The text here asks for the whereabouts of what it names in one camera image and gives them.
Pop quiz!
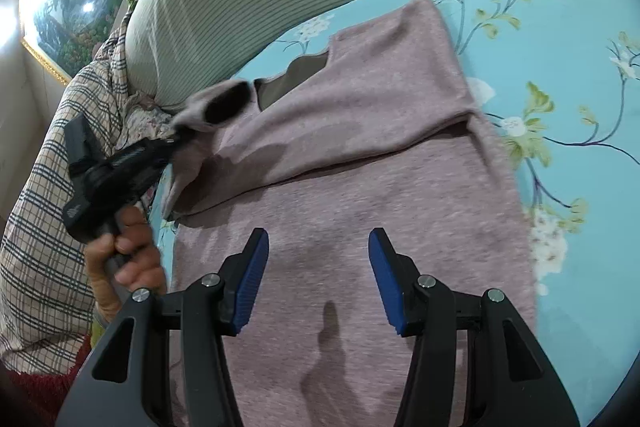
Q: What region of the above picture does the person's left hand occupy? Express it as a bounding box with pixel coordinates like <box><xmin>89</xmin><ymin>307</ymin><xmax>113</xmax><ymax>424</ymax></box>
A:
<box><xmin>84</xmin><ymin>206</ymin><xmax>168</xmax><ymax>315</ymax></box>

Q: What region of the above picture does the red cloth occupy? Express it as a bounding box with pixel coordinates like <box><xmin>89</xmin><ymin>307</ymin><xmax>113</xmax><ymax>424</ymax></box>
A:
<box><xmin>0</xmin><ymin>332</ymin><xmax>94</xmax><ymax>427</ymax></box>

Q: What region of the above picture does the mauve towel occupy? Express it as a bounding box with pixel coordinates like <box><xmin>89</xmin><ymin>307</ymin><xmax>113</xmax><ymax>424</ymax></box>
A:
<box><xmin>160</xmin><ymin>0</ymin><xmax>539</xmax><ymax>427</ymax></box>

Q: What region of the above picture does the small floral pillow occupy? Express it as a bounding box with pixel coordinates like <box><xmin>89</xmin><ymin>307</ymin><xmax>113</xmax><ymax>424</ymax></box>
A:
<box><xmin>117</xmin><ymin>94</ymin><xmax>177</xmax><ymax>148</ymax></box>

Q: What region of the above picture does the blue floral bedsheet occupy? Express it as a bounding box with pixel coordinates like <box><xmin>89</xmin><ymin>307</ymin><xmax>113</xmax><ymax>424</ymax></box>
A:
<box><xmin>150</xmin><ymin>0</ymin><xmax>640</xmax><ymax>427</ymax></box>

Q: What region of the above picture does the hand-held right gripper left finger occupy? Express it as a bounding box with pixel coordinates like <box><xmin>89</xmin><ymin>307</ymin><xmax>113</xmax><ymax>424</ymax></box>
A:
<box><xmin>55</xmin><ymin>228</ymin><xmax>271</xmax><ymax>427</ymax></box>

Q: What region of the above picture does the beige plaid blanket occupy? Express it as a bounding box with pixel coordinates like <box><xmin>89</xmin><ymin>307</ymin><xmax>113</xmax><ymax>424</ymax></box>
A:
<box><xmin>0</xmin><ymin>27</ymin><xmax>171</xmax><ymax>375</ymax></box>

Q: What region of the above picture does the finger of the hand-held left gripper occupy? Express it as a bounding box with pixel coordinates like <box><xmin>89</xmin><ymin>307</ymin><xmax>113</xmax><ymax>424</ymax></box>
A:
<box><xmin>166</xmin><ymin>127</ymin><xmax>197</xmax><ymax>152</ymax></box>

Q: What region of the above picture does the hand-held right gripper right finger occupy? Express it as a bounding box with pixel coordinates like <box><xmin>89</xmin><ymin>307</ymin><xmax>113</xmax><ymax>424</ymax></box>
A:
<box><xmin>368</xmin><ymin>228</ymin><xmax>581</xmax><ymax>427</ymax></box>

